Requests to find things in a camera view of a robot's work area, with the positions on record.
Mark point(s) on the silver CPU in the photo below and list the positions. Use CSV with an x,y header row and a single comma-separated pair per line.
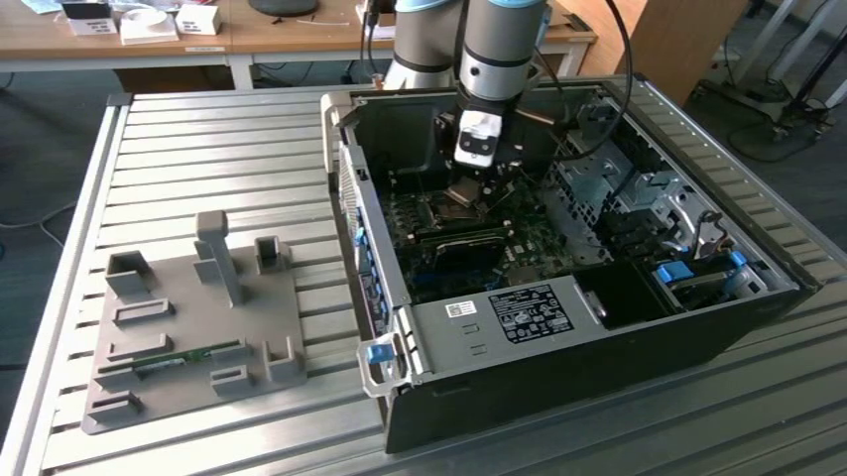
x,y
453,213

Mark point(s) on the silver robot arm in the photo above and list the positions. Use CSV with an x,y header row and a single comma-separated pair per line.
x,y
496,59

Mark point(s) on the CPU socket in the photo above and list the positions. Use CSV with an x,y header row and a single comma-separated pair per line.
x,y
432,210

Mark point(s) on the metal drive cage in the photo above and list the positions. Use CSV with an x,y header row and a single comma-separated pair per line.
x,y
581,183

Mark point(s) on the green motherboard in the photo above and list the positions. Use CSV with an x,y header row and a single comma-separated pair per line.
x,y
529,238

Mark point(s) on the black graphics card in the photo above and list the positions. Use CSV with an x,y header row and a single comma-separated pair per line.
x,y
469,255

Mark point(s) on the blue card retention clip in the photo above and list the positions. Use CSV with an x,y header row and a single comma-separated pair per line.
x,y
358,237

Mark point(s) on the small cardboard box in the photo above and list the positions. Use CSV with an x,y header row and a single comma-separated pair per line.
x,y
385,30

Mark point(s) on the wooden cabinet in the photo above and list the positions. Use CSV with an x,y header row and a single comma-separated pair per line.
x,y
681,44

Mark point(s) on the blue disk carrier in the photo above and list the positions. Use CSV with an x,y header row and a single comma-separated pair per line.
x,y
673,273

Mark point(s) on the black equipment base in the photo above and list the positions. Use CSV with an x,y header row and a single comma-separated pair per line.
x,y
747,94

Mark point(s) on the grey power supply unit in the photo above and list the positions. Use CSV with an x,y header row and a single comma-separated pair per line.
x,y
476,337

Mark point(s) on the wooden desk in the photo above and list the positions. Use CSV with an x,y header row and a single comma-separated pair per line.
x,y
40,42
297,37

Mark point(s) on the blue plastic latch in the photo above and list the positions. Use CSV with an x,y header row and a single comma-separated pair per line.
x,y
737,262

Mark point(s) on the grey round object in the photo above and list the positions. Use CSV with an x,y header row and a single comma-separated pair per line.
x,y
284,6

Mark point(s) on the black PC case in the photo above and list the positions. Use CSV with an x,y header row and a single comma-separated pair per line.
x,y
595,387

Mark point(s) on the white printed box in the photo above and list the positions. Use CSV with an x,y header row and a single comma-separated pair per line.
x,y
92,26
198,21

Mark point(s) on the grey parts rack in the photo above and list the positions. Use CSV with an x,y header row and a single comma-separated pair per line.
x,y
192,317

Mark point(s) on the white round-topped box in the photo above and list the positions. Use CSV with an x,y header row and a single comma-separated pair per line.
x,y
148,30

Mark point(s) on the green RAM stick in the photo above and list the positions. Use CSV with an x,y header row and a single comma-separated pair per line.
x,y
174,358

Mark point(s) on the black display stand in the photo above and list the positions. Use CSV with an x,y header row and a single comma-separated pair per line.
x,y
85,10

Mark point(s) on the pale blue packet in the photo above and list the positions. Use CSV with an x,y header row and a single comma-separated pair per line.
x,y
42,6

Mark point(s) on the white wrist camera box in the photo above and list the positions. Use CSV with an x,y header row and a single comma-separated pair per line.
x,y
477,144

